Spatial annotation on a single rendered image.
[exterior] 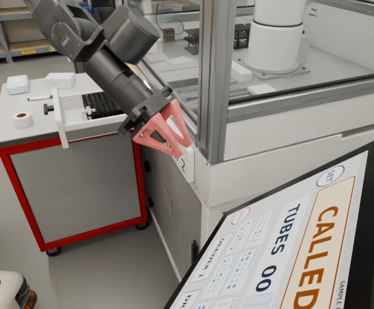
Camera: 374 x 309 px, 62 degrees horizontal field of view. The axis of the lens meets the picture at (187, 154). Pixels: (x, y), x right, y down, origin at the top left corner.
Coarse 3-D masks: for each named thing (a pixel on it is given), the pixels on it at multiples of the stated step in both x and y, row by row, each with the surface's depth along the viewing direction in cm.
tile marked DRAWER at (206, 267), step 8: (232, 232) 49; (216, 240) 51; (224, 240) 48; (216, 248) 48; (224, 248) 46; (208, 256) 48; (216, 256) 46; (200, 264) 48; (208, 264) 45; (200, 272) 45; (208, 272) 43; (192, 280) 45; (200, 280) 43
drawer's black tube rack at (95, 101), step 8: (88, 96) 119; (96, 96) 118; (104, 96) 118; (96, 104) 112; (104, 104) 112; (112, 104) 113; (96, 112) 107; (104, 112) 107; (112, 112) 113; (120, 112) 114
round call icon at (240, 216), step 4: (244, 208) 54; (248, 208) 52; (240, 212) 54; (244, 212) 52; (248, 212) 51; (236, 216) 53; (240, 216) 52; (244, 216) 51; (232, 220) 53; (236, 220) 52; (240, 220) 50; (244, 220) 49; (232, 224) 52
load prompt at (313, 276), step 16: (352, 176) 36; (320, 192) 39; (336, 192) 36; (352, 192) 33; (320, 208) 35; (336, 208) 33; (320, 224) 33; (336, 224) 31; (304, 240) 33; (320, 240) 31; (336, 240) 29; (304, 256) 30; (320, 256) 29; (336, 256) 27; (304, 272) 28; (320, 272) 27; (336, 272) 25; (288, 288) 28; (304, 288) 27; (320, 288) 25; (288, 304) 26; (304, 304) 25; (320, 304) 24
